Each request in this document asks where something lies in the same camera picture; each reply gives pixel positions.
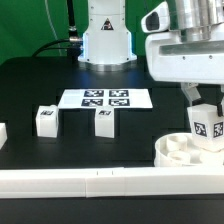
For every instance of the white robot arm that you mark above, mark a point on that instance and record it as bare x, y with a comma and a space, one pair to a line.
185, 44

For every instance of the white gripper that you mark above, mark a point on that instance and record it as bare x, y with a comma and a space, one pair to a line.
185, 43

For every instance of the white front fence rail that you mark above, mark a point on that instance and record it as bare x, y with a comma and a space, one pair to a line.
104, 182

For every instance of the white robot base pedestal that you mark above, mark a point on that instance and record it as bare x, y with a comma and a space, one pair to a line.
107, 41

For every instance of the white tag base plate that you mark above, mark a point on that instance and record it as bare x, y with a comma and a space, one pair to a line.
118, 98

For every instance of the white round stool seat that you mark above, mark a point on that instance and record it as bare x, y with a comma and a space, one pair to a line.
178, 150

